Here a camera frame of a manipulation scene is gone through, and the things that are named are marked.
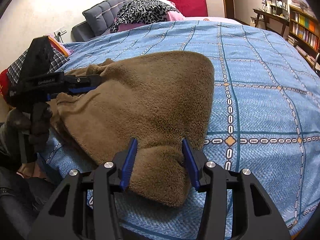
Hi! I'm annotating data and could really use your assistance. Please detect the leopard print cloth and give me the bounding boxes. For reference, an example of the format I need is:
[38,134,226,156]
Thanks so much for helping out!
[110,0,180,33]

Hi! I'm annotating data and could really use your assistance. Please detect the orange edged cushion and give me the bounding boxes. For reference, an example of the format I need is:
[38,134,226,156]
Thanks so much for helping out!
[46,35,75,57]

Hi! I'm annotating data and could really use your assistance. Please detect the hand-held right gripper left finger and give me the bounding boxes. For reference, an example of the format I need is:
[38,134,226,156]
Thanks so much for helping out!
[27,137,138,240]

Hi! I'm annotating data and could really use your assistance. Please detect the blue checked blanket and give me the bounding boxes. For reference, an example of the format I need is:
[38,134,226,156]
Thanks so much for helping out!
[36,20,320,240]

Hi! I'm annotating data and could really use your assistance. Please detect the grey padded headboard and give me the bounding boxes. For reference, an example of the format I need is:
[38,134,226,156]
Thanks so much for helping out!
[71,0,137,42]

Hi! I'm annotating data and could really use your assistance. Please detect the wooden bookshelf with books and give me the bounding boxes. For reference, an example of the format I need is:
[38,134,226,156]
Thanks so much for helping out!
[285,0,320,69]

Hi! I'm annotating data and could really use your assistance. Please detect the pink quilt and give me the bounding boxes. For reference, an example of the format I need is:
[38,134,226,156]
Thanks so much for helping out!
[114,0,187,33]

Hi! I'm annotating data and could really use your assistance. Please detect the person's dark clothing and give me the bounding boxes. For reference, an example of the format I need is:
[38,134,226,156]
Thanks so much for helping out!
[0,152,88,240]

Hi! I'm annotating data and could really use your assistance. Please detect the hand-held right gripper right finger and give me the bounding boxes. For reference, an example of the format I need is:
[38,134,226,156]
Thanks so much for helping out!
[182,138,292,240]

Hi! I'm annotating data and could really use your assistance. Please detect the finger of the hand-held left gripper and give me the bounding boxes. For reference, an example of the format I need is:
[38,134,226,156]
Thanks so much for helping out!
[62,74,103,87]
[46,85,98,101]

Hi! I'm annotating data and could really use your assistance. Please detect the bed with grey sheet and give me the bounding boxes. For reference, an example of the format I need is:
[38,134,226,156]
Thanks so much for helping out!
[185,16,244,26]

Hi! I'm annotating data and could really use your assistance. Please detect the person's left hand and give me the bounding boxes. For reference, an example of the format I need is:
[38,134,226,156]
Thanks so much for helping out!
[5,104,53,153]

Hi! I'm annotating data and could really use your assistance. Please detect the brown fleece pants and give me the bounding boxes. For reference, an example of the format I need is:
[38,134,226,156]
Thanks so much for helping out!
[54,50,215,208]

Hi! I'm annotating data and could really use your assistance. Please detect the small cubby shelf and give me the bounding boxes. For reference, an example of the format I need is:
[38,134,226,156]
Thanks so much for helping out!
[261,0,289,17]

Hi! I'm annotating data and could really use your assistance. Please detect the plaid pillow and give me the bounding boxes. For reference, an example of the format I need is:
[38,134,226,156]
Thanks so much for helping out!
[5,47,70,84]

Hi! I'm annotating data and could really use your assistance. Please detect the dark wooden desk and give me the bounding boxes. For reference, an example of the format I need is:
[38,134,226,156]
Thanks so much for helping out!
[250,8,290,37]

